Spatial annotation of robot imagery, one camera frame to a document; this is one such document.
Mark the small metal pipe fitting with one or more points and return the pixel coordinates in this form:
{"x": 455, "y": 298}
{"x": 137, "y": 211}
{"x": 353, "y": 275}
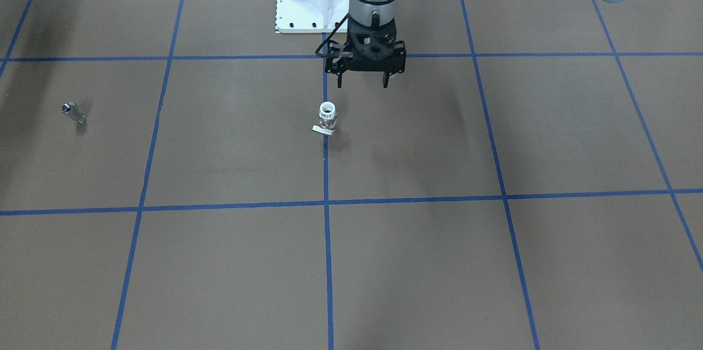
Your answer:
{"x": 73, "y": 112}

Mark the white PPR valve with handle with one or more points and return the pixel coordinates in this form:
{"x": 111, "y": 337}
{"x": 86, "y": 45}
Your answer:
{"x": 327, "y": 119}

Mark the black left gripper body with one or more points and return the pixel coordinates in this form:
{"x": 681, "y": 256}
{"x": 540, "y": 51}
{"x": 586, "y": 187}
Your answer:
{"x": 333, "y": 66}

